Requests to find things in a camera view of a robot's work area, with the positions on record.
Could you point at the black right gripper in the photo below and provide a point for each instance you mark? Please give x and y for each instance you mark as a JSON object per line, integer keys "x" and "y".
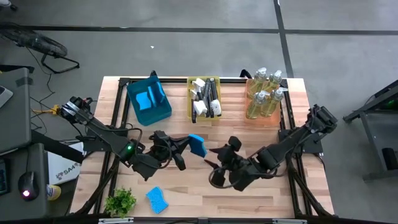
{"x": 236, "y": 165}

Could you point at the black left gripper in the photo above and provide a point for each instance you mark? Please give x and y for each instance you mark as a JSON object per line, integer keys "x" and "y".
{"x": 161, "y": 146}

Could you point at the blue plastic bin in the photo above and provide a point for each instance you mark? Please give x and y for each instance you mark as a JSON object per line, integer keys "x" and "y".
{"x": 152, "y": 117}

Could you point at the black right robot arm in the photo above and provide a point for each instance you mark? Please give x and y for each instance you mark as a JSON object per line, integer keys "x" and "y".
{"x": 295, "y": 137}

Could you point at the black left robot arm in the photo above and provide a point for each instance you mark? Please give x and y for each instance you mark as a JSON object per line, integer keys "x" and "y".
{"x": 102, "y": 133}

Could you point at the yellow plastic bin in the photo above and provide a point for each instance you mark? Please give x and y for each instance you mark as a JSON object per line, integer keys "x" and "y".
{"x": 203, "y": 119}

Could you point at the orange plastic bin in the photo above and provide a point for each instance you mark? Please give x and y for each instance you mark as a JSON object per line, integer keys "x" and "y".
{"x": 269, "y": 120}

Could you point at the small green potted plant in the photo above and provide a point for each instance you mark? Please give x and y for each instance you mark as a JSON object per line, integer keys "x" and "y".
{"x": 120, "y": 202}

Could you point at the white cardboard box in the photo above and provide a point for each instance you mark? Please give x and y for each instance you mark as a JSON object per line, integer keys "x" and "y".
{"x": 62, "y": 165}

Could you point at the yellow round container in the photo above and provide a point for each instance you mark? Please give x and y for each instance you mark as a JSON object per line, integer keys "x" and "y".
{"x": 55, "y": 193}

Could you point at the black computer mouse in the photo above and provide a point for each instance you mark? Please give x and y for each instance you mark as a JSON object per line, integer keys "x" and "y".
{"x": 29, "y": 183}

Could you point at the grey side table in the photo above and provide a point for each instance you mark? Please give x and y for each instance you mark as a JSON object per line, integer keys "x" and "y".
{"x": 376, "y": 137}

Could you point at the grey desk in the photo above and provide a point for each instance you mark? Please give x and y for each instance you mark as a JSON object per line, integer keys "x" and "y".
{"x": 18, "y": 124}

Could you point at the black floor fan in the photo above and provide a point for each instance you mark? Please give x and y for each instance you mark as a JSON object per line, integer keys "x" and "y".
{"x": 34, "y": 42}

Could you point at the grey flat device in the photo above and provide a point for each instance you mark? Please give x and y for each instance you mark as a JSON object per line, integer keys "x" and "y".
{"x": 4, "y": 96}

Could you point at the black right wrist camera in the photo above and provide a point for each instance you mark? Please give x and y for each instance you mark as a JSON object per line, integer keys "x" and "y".
{"x": 219, "y": 178}

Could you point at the silver bracket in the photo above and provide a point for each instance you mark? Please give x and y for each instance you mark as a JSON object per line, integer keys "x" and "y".
{"x": 116, "y": 220}
{"x": 289, "y": 221}

